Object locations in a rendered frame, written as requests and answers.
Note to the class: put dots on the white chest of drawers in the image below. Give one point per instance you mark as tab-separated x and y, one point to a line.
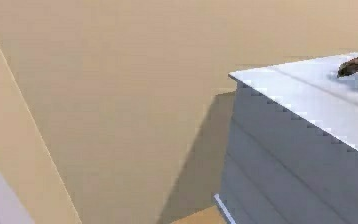
287	150

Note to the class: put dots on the brown branch-shaped ornament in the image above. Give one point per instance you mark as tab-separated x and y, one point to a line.
353	65

